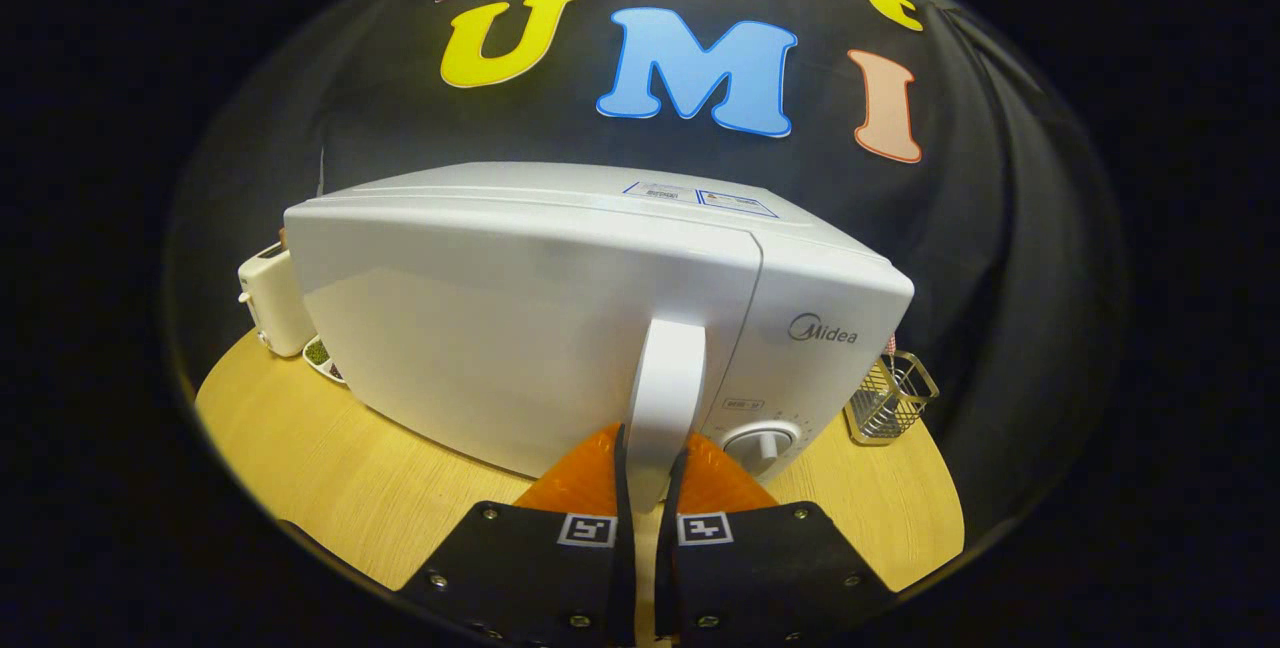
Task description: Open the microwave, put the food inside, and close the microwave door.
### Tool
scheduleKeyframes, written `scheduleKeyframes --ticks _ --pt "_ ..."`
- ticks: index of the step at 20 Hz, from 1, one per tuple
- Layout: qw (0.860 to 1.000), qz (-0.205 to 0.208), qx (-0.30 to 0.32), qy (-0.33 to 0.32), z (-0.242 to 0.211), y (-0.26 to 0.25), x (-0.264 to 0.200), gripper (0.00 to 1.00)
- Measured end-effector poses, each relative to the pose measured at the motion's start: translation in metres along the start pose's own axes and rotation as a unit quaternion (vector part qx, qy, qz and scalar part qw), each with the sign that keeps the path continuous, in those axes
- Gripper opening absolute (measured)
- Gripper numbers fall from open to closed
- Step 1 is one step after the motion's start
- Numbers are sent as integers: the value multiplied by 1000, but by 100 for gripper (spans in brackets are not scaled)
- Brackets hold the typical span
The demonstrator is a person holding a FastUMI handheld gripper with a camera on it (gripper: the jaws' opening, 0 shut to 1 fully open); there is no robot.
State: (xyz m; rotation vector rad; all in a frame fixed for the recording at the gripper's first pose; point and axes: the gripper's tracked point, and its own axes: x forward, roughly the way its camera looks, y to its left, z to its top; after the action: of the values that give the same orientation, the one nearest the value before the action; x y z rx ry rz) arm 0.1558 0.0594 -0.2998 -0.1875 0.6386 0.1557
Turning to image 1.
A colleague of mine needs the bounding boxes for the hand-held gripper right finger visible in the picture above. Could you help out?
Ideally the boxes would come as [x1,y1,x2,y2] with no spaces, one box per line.
[655,431,901,648]

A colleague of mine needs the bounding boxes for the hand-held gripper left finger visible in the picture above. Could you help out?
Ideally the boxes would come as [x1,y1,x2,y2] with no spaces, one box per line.
[395,423,637,648]

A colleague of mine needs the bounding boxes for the white microwave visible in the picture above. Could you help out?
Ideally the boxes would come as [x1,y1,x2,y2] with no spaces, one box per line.
[283,161,916,514]

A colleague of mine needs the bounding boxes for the white divided bean plate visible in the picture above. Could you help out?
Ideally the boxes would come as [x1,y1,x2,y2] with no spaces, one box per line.
[302,333,349,387]

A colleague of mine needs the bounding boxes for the cream toaster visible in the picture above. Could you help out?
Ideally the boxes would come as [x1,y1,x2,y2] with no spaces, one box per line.
[237,240,319,359]

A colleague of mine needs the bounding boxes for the metal wire mesh holder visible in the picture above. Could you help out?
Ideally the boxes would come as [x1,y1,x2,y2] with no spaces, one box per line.
[843,349,941,446]

